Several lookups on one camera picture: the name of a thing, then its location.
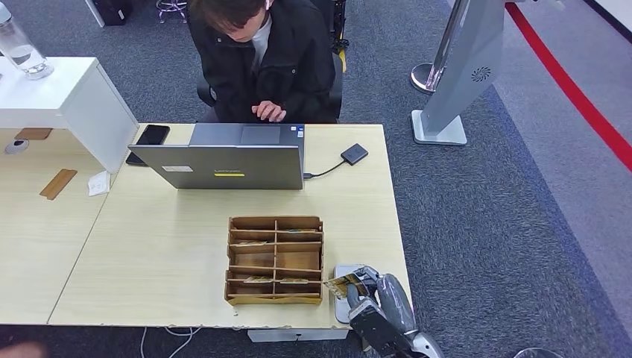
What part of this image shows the person's left hand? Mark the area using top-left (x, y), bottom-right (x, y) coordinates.
top-left (251, 101), bottom-right (288, 124)

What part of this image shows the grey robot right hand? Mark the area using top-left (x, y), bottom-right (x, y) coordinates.
top-left (345, 266), bottom-right (418, 338)

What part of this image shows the person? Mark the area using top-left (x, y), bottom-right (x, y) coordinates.
top-left (186, 0), bottom-right (341, 125)

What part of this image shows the white card reader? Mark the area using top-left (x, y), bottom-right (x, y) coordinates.
top-left (333, 264), bottom-right (369, 325)

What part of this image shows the wooden card organizer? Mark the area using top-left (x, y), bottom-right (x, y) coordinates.
top-left (224, 215), bottom-right (326, 306)

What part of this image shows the grey laptop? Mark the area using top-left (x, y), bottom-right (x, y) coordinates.
top-left (127, 122), bottom-right (306, 191)

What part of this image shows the black external drive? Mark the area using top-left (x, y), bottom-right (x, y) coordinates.
top-left (340, 143), bottom-right (370, 166)

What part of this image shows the white box under desk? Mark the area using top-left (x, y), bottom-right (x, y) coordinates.
top-left (247, 328), bottom-right (350, 343)

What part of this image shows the black equipment behind chair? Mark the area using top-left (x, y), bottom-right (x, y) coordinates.
top-left (330, 0), bottom-right (350, 54)

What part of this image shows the black smartphone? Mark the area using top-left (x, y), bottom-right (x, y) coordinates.
top-left (125, 124), bottom-right (171, 167)

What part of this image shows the chrome stool base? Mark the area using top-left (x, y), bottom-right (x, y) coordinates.
top-left (156, 0), bottom-right (191, 25)

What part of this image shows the round grey base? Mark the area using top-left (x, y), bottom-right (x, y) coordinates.
top-left (513, 347), bottom-right (566, 358)

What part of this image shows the white paper tag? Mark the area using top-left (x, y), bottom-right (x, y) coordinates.
top-left (87, 170), bottom-right (112, 198)

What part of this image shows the black case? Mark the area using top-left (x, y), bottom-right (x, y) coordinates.
top-left (92, 0), bottom-right (133, 27)

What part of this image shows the white box shelf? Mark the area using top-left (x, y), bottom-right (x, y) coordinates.
top-left (0, 57), bottom-right (140, 175)

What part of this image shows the grey kiosk stand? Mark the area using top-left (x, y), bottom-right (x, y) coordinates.
top-left (411, 0), bottom-right (507, 147)

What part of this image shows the white furniture leg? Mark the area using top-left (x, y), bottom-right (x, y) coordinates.
top-left (83, 0), bottom-right (106, 28)

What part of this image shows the brown wooden strip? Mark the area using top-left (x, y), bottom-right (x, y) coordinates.
top-left (39, 168), bottom-right (78, 201)

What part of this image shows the brown square coaster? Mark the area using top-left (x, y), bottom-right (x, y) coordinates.
top-left (14, 127), bottom-right (54, 141)

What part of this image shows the clear water bottle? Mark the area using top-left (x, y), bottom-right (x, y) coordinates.
top-left (0, 2), bottom-right (55, 81)

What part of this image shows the blurry pinkish object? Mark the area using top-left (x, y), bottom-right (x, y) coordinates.
top-left (0, 342), bottom-right (48, 358)

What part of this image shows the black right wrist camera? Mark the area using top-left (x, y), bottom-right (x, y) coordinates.
top-left (348, 298), bottom-right (403, 358)

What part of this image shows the black drive cable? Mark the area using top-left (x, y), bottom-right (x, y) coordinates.
top-left (302, 160), bottom-right (347, 180)

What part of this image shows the chrome stanchion post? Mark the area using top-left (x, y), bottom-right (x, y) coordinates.
top-left (409, 0), bottom-right (470, 95)

